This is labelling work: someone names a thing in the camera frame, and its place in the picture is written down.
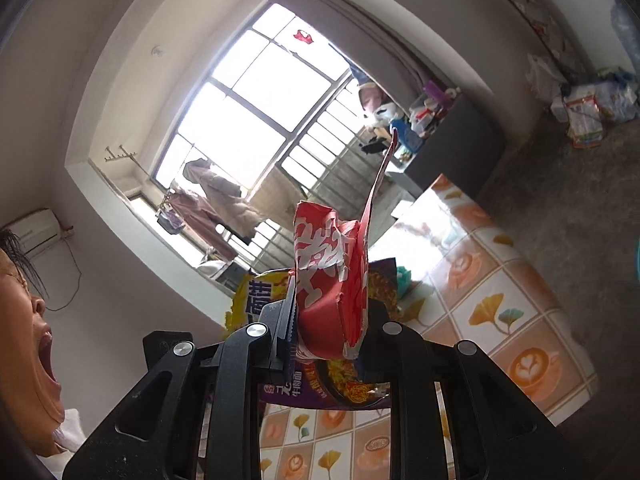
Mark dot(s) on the grey curtain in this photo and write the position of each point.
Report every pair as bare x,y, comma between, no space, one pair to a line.
410,67

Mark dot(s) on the metal railing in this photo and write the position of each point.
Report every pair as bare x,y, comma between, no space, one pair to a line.
340,170

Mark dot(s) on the large clear water bottle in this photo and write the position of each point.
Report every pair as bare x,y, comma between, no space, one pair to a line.
627,30

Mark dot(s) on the purple noodle packet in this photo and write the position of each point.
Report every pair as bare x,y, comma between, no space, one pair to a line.
320,390

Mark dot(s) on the pink cloth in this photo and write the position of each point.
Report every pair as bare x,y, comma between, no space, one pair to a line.
375,100

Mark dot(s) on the purple cup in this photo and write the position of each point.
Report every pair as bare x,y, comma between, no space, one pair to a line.
432,92

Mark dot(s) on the blue detergent bottle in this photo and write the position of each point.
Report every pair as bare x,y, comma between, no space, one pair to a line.
405,132

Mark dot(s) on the black gadget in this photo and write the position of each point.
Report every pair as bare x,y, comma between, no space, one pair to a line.
372,147

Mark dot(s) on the person's face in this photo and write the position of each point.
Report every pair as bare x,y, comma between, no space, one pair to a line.
25,340

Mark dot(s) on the red white snack bag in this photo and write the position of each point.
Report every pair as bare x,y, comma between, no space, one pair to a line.
325,280

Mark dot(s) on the brown padded jacket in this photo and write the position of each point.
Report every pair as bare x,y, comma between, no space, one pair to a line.
225,200

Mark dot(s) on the assorted bottles and packets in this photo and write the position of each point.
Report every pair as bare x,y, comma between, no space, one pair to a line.
427,115

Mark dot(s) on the white air conditioner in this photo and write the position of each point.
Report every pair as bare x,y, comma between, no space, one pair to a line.
35,230

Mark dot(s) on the pink hanging garment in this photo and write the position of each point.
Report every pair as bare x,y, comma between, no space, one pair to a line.
200,225

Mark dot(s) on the table with patterned cloth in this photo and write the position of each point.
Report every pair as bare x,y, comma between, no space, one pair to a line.
480,280

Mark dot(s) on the green plastic wrapper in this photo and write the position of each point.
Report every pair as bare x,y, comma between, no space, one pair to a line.
404,277

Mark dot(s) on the white plastic bag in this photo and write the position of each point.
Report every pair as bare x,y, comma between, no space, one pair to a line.
545,77

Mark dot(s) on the patterned folded mat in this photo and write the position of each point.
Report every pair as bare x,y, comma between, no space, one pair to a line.
535,5

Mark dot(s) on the dark blue garment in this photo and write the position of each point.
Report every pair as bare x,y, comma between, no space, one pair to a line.
361,76

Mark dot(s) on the red window decoration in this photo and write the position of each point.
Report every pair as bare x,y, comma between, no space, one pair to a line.
303,37

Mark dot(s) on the grey cabinet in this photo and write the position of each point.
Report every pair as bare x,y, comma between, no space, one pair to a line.
460,140

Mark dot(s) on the beige garment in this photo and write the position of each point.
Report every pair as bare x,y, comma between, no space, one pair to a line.
280,190

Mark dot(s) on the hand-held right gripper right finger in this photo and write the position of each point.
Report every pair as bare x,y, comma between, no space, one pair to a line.
425,375

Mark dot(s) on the pile of packaging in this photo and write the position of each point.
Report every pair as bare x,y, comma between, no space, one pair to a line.
585,115

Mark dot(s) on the white cloth bundle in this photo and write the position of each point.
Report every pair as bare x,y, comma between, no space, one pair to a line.
215,269

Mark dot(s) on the dark hanging garment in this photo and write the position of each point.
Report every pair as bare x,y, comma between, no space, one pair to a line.
170,222

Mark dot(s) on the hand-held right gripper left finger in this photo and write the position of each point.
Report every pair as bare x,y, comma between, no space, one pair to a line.
287,355

